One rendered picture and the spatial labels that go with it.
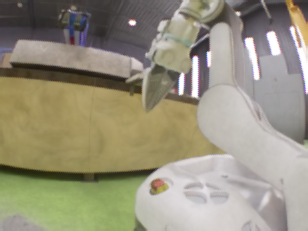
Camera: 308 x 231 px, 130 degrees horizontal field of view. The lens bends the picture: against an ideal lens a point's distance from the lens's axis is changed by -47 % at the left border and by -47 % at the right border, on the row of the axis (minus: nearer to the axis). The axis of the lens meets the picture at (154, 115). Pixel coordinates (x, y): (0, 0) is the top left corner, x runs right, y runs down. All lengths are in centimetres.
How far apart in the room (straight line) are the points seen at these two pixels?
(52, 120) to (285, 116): 610
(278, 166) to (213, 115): 20
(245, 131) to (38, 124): 104
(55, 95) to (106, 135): 46
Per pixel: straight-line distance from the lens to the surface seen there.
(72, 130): 96
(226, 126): 33
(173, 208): 25
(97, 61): 105
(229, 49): 45
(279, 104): 595
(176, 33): 30
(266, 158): 31
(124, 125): 102
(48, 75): 102
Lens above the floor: 49
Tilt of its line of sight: 3 degrees up
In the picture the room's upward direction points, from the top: 5 degrees clockwise
